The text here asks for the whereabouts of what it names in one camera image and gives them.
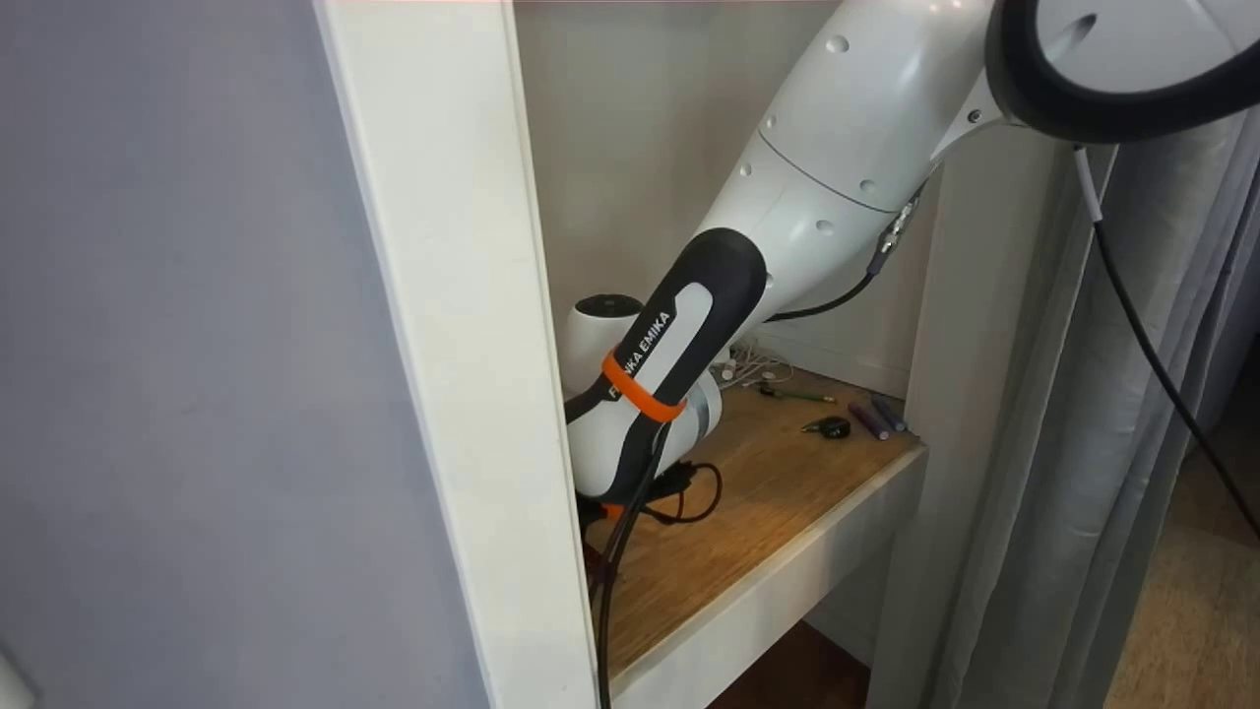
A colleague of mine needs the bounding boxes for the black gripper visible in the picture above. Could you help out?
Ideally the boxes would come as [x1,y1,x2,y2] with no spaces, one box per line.
[576,486,629,535]

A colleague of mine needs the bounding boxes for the wooden shelf board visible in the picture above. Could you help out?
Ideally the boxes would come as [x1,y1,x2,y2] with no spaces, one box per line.
[594,370,930,709]

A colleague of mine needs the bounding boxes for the dark marker pen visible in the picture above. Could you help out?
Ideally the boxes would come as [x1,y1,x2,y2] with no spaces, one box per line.
[844,393,913,443]

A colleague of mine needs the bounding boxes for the grey curtain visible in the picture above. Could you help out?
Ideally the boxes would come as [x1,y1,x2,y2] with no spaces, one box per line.
[862,110,1260,709]

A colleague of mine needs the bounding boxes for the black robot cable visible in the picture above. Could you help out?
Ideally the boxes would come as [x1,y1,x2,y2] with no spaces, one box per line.
[576,142,1260,709]

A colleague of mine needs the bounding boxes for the white cable bundle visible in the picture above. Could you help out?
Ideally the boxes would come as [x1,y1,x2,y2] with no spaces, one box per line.
[713,343,770,393]

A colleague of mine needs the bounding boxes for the white wooden shelf frame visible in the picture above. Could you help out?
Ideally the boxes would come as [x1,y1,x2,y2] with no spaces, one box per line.
[310,0,608,709]

